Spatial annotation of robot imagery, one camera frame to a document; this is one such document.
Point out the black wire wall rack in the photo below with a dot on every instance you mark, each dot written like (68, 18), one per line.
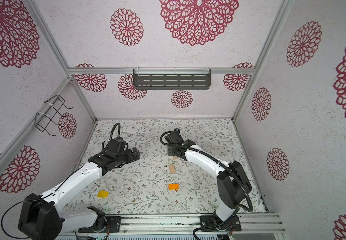
(45, 118)

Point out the orange wood block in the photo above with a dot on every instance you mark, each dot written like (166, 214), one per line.
(173, 186)

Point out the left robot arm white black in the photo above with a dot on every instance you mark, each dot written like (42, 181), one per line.
(41, 215)

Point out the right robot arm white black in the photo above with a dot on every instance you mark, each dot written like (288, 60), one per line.
(232, 183)

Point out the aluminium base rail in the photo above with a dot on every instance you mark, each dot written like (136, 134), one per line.
(184, 224)

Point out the natural plain wood block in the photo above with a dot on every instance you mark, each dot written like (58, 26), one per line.
(172, 169)

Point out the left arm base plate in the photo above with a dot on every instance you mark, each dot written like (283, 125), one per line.
(110, 224)

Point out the grey metal wall shelf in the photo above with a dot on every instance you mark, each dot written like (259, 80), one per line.
(171, 80)

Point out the yellow wood block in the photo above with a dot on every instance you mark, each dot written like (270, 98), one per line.
(102, 194)

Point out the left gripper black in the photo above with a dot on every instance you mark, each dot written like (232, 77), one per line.
(131, 157)

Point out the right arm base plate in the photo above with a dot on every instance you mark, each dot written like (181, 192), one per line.
(212, 224)

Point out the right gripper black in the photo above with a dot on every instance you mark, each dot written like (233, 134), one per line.
(169, 150)

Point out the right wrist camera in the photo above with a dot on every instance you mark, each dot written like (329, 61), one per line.
(174, 137)

